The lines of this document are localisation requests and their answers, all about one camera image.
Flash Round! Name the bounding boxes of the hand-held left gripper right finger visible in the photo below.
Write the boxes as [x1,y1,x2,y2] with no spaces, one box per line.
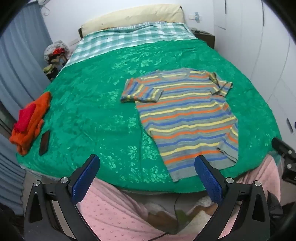
[194,155,271,241]

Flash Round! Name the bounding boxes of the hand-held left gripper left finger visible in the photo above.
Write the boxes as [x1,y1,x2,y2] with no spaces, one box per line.
[24,154,102,241]

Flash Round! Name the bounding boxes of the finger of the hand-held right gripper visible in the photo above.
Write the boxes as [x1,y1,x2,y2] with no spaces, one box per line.
[271,137,296,184]

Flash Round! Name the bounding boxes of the striped knit shirt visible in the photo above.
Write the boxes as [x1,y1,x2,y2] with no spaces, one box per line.
[120,68,239,183]

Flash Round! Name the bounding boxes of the pile of mixed clothes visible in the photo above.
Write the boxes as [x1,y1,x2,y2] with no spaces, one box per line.
[43,40,70,81]

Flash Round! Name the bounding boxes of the white slipper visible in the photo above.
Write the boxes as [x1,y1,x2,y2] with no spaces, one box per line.
[186,197,216,215]

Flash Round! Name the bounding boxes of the pink dotted pants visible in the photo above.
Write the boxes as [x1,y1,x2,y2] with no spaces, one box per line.
[76,154,281,241]

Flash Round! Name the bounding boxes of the black phone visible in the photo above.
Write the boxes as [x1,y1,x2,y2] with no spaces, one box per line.
[38,130,51,156]

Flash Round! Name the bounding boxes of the black bag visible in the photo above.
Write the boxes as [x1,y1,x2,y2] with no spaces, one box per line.
[266,191,288,234]

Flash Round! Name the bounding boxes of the green floral blanket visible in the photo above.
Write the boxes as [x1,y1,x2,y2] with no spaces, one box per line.
[16,38,282,193]

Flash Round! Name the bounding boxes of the orange cloth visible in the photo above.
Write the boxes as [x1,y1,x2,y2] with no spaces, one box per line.
[9,92,52,156]

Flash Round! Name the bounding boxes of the red cloth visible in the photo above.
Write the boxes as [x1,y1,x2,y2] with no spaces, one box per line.
[14,103,37,133]

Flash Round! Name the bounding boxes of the white wardrobe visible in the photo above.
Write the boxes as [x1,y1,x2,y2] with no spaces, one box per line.
[213,0,296,143]

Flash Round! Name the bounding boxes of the grey-blue curtain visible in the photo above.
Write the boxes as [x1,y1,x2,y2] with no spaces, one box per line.
[0,3,53,210]

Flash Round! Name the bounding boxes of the dark nightstand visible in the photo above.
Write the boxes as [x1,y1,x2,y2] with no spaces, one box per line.
[190,29,215,49]

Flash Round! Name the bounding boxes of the green plaid bed sheet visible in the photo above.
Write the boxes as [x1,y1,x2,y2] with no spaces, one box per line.
[62,21,199,68]

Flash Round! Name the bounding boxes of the cream pillow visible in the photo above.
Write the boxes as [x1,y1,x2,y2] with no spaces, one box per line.
[81,3,185,36]

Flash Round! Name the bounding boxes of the black cable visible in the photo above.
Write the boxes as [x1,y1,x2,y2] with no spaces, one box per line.
[148,195,183,241]

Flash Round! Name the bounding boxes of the wall outlet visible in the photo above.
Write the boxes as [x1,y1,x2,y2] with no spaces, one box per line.
[188,12,203,22]

